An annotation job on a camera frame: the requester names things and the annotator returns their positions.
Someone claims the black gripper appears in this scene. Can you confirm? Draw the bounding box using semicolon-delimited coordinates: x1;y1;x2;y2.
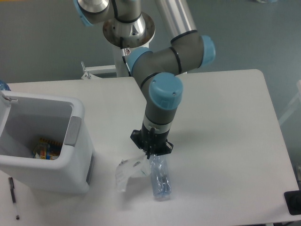
130;127;174;160

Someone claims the clear plastic water bottle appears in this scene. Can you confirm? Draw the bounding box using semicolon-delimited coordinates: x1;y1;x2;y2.
150;155;172;201

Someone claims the white plastic wrapper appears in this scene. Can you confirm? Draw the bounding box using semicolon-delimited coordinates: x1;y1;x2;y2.
115;154;151;193

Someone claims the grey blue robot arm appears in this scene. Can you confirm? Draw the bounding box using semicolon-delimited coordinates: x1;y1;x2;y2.
73;0;215;157

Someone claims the white trash can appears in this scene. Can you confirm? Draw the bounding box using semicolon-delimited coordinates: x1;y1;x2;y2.
0;91;94;194

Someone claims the colourful snack packaging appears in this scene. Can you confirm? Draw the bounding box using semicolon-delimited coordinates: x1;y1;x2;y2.
32;137;63;160

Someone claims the black pen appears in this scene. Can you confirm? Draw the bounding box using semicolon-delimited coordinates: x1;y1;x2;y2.
8;177;20;220

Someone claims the black device at table edge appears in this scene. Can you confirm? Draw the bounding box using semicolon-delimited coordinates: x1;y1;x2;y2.
284;190;301;216

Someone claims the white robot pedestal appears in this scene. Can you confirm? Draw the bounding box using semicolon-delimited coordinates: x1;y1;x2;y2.
80;11;156;80

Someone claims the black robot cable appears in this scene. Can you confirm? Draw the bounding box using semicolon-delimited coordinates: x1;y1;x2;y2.
119;36;132;77

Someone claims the white frame at right edge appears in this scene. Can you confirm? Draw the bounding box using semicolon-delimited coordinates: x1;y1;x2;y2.
278;80;301;126

